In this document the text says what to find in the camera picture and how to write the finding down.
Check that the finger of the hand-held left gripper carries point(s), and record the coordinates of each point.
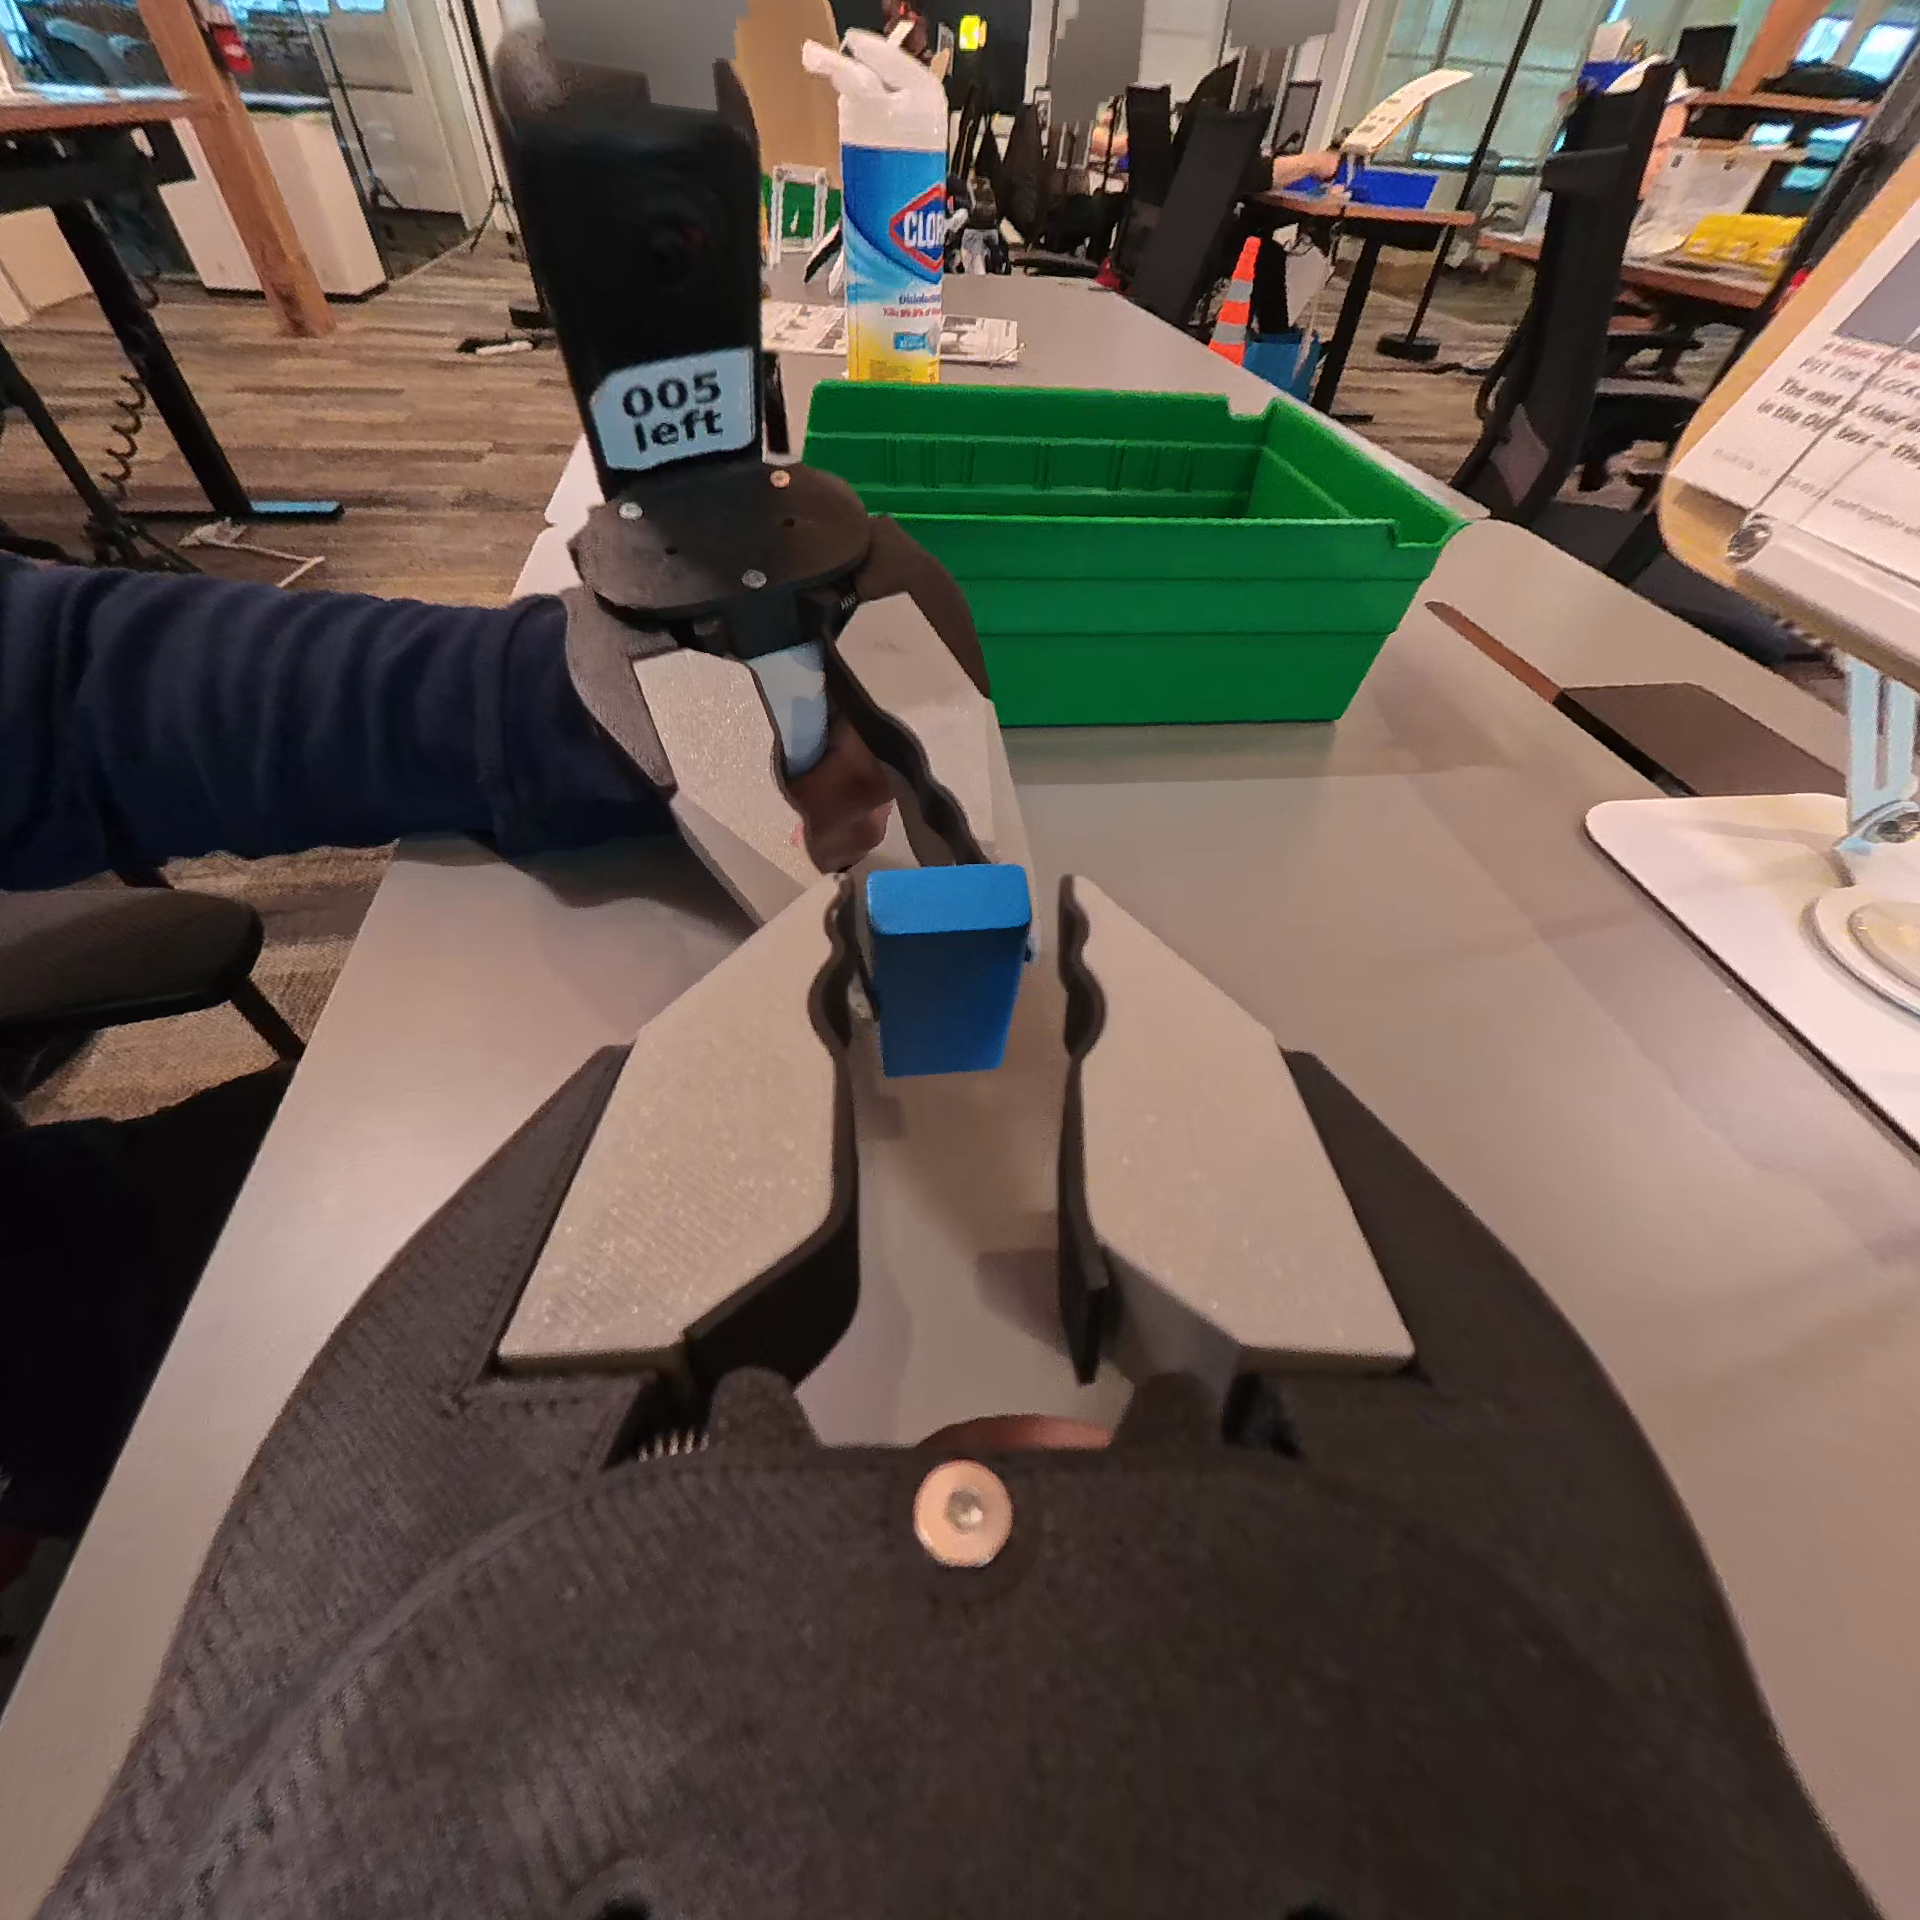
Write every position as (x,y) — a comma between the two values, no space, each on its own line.
(960,720)
(721,750)

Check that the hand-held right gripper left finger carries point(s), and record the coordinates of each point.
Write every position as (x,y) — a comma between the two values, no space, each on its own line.
(704,1185)

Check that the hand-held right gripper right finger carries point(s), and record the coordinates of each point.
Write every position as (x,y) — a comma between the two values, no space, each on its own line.
(1230,1201)

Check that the green plastic bin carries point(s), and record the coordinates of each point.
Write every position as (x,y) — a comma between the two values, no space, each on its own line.
(1170,660)

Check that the blue rectangular wooden block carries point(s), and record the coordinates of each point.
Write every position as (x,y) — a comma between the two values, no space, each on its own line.
(944,991)

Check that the person's left forearm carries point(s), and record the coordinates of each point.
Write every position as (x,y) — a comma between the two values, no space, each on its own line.
(300,704)

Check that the person's left hand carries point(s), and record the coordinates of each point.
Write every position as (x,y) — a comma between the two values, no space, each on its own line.
(841,811)

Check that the small green white box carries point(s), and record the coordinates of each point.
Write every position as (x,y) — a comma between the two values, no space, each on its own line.
(794,210)

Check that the white power strip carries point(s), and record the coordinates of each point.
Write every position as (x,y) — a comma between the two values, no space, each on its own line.
(494,347)

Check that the printed paper sheets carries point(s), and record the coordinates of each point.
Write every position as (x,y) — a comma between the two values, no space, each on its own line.
(810,330)

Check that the brown cardboard sheet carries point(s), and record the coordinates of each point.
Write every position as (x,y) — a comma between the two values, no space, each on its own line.
(794,105)

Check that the white disinfectant spray bottle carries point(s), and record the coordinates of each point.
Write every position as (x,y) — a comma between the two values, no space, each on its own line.
(892,181)

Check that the white cabinet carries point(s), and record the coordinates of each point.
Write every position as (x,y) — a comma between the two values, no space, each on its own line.
(323,195)

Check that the small blue bucket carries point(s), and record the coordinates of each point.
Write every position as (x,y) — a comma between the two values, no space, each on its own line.
(1282,369)

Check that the black office chair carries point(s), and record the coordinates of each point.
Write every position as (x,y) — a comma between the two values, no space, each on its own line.
(1590,224)
(120,945)
(1200,195)

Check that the white document stand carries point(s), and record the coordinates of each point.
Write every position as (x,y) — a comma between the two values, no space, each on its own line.
(1725,900)

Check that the black pole stand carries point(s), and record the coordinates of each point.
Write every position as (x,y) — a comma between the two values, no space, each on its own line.
(1411,349)

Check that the dark rectangular mat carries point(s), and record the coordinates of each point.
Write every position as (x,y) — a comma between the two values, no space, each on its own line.
(1681,734)

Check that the wooden top background table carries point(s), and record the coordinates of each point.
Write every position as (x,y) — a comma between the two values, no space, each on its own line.
(1394,218)

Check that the blue plastic bin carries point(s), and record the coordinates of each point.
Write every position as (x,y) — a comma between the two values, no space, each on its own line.
(1389,189)

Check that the background document stand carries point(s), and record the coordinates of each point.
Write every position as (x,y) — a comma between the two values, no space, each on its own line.
(1402,105)

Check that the printed instruction sheet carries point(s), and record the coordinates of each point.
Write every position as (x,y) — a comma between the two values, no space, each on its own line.
(1844,404)

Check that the wooden post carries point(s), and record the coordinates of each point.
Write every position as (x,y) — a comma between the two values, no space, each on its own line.
(240,164)

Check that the black standing desk frame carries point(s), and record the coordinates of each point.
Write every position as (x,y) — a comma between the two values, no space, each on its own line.
(158,360)

